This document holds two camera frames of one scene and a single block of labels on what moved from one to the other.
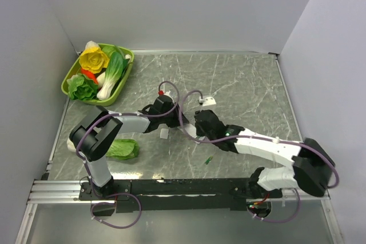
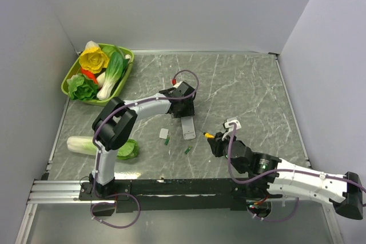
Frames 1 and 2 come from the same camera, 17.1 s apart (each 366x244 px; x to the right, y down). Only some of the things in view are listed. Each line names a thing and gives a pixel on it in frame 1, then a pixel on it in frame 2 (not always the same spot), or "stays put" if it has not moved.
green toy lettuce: x=80 y=87 stays put
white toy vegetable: x=91 y=43 stays put
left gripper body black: x=172 y=119 → x=187 y=110
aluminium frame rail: x=56 y=192 stays put
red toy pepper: x=89 y=75 stays put
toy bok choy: x=116 y=64 stays put
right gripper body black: x=200 y=132 → x=219 y=135
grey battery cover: x=164 y=133 stays put
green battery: x=209 y=160 → x=187 y=150
